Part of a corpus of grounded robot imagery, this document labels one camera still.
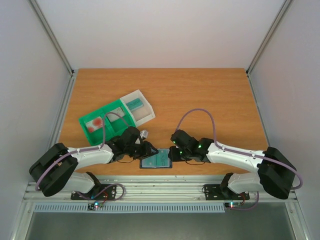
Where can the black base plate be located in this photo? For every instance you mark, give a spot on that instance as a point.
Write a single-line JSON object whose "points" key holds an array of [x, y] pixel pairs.
{"points": [[214, 192], [105, 192]]}

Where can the grey slotted cable duct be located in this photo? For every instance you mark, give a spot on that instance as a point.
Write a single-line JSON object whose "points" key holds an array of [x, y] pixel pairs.
{"points": [[129, 208]]}

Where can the frame post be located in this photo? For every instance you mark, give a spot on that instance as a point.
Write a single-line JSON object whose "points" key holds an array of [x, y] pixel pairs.
{"points": [[269, 34], [48, 30]]}

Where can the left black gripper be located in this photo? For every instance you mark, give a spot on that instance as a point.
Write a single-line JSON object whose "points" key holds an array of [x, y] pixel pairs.
{"points": [[147, 151]]}

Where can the aluminium frame rail front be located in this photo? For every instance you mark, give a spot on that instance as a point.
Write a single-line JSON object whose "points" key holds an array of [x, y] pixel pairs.
{"points": [[154, 189]]}

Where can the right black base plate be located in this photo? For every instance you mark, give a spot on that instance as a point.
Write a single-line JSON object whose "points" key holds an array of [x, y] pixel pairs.
{"points": [[214, 192]]}

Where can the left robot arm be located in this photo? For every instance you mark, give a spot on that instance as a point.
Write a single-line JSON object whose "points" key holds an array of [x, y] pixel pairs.
{"points": [[57, 169]]}

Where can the teal VIP card stack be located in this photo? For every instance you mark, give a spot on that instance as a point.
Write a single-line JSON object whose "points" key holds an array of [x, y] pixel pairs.
{"points": [[134, 104]]}

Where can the white plastic bin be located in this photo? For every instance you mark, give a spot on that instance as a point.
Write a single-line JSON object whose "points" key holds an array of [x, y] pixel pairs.
{"points": [[142, 115]]}

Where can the right frame post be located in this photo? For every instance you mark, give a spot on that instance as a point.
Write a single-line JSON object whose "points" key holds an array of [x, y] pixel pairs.
{"points": [[269, 34]]}

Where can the grey floral card stack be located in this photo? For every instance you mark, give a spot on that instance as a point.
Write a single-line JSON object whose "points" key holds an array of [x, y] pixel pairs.
{"points": [[115, 114]]}

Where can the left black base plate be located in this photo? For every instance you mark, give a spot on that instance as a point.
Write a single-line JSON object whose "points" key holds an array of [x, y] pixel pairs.
{"points": [[105, 192]]}

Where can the red dotted card stack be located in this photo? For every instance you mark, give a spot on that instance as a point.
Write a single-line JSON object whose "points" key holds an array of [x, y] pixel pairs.
{"points": [[94, 124]]}

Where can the green plastic bin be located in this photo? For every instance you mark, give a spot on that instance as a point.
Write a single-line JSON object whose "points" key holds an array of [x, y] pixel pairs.
{"points": [[109, 129]]}

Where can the blue card holder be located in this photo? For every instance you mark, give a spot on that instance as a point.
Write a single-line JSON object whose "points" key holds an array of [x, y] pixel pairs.
{"points": [[157, 167]]}

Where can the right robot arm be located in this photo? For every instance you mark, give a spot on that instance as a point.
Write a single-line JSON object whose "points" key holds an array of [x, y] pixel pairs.
{"points": [[268, 171]]}

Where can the left frame post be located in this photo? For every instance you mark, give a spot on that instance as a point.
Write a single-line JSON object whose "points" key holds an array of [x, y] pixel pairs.
{"points": [[48, 30]]}

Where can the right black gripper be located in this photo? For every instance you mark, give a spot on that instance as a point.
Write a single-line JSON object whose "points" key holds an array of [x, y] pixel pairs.
{"points": [[175, 154]]}

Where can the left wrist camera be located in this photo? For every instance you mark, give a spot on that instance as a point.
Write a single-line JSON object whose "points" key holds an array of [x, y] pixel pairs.
{"points": [[144, 134]]}

